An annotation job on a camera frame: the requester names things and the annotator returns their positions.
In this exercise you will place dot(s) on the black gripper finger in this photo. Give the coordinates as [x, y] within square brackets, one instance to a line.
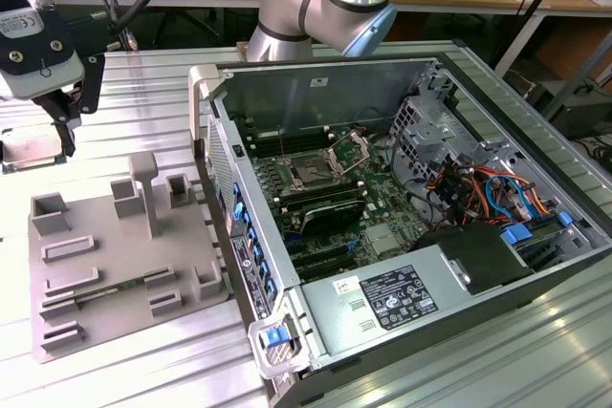
[66, 138]

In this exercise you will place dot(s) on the silver square CPU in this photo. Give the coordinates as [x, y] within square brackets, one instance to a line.
[28, 147]

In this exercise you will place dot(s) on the black RAM slot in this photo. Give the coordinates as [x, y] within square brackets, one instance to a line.
[294, 145]
[318, 188]
[291, 134]
[322, 199]

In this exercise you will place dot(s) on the CPU socket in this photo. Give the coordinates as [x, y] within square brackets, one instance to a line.
[311, 169]

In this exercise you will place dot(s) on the black expansion slot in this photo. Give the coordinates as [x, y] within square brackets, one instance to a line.
[327, 265]
[320, 251]

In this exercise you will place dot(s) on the grey plastic parts rack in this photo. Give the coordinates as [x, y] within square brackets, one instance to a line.
[124, 255]

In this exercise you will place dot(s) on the green RAM stick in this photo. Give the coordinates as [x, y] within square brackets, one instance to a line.
[112, 289]

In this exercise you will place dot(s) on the blue card retainer clip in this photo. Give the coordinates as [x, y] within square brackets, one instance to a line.
[253, 237]
[237, 200]
[271, 289]

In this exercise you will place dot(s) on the thin locking lever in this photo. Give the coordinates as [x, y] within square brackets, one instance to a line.
[280, 143]

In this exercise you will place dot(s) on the open PC case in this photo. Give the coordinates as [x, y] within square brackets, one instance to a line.
[296, 92]

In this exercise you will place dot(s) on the black graphics card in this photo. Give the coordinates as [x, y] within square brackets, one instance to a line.
[334, 214]

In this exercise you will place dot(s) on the blue case latch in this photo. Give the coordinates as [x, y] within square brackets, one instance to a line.
[275, 337]

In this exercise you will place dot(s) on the grey power supply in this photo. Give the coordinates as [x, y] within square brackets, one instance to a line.
[330, 312]

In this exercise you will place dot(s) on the green motherboard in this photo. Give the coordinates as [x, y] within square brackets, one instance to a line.
[382, 207]

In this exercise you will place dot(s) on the silver chipset heatsink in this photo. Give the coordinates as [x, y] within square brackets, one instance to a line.
[382, 238]

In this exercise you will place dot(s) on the metal drive cage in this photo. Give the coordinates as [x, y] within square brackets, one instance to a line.
[421, 135]

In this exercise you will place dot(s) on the black fan shroud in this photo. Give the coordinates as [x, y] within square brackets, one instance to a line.
[478, 250]

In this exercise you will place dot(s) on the blue carrier tab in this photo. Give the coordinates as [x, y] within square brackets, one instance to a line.
[518, 235]

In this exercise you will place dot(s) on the small blue clip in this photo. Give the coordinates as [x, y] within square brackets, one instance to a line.
[565, 220]

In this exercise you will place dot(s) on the black computer tower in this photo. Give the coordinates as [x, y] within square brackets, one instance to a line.
[583, 116]

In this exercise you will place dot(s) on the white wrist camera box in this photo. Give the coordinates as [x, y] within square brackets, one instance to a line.
[38, 69]

